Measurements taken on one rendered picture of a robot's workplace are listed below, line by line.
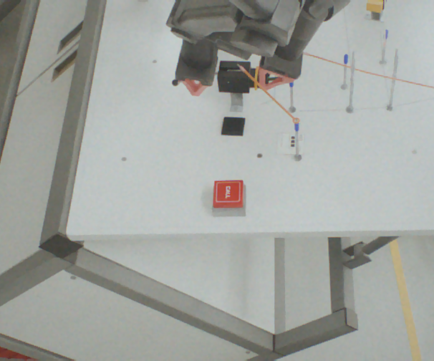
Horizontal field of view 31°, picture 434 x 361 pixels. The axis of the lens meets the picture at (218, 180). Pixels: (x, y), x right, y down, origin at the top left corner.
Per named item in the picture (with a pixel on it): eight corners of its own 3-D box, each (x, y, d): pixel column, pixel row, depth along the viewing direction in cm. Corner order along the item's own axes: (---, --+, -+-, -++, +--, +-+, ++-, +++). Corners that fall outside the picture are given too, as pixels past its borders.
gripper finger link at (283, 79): (282, 74, 145) (304, 42, 138) (278, 104, 141) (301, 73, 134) (248, 62, 144) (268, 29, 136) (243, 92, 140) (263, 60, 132)
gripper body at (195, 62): (220, 45, 144) (223, 16, 138) (210, 87, 138) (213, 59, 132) (184, 39, 144) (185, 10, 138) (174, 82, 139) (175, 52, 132)
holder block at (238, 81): (221, 75, 146) (220, 59, 143) (252, 76, 145) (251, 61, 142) (218, 92, 144) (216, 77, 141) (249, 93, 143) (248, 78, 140)
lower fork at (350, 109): (355, 113, 145) (359, 59, 133) (345, 114, 145) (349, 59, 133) (354, 105, 146) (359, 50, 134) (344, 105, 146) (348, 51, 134)
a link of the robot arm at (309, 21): (291, -2, 124) (318, 22, 124) (314, -20, 128) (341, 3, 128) (273, 26, 130) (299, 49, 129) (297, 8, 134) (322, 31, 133)
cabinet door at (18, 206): (-35, 294, 165) (56, 236, 144) (14, 96, 196) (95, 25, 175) (-26, 297, 166) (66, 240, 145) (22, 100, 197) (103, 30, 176)
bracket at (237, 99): (233, 92, 150) (230, 74, 146) (245, 93, 150) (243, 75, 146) (229, 111, 148) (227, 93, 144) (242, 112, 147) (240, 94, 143)
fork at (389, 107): (395, 111, 144) (402, 56, 132) (385, 111, 144) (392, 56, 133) (394, 103, 145) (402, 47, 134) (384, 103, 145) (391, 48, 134)
